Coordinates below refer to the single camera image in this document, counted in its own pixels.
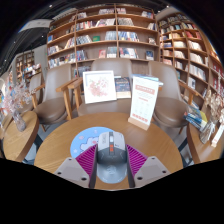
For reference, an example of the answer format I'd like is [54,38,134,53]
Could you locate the distant wooden bookshelf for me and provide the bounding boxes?
[14,49,44,84]

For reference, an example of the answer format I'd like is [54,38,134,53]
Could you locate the round light blue mouse pad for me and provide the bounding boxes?
[69,126,115,159]

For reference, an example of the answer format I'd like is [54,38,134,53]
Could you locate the white sign with wooden base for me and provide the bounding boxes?
[127,75,160,131]

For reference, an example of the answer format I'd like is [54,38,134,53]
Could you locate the dark cover book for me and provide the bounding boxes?
[114,76,132,100]

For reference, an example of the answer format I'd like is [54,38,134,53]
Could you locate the wide wooden bookshelf with books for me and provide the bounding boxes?
[45,3,158,73]

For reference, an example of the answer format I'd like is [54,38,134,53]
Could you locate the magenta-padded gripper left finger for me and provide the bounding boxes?
[53,144,99,189]

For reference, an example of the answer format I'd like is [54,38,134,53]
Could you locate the round wooden side table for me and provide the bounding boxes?
[186,121,224,165]
[2,110,40,163]

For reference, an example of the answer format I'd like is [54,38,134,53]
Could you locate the grey computer mouse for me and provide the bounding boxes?
[95,130,129,184]

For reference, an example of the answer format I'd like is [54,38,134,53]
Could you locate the small white table sign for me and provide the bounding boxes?
[210,123,224,148]

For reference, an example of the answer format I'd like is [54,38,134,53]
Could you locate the stack of blue books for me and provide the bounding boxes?
[183,104,208,132]

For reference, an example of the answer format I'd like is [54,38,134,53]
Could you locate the white framed floral picture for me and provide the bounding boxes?
[82,70,118,105]

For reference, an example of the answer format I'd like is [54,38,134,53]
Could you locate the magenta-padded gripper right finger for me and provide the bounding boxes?
[125,143,172,189]

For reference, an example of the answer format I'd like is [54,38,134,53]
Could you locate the tall wooden bookshelf with books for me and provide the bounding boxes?
[156,13,224,114]

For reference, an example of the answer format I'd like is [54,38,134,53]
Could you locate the white hanging ceiling panel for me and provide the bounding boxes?
[18,18,54,33]

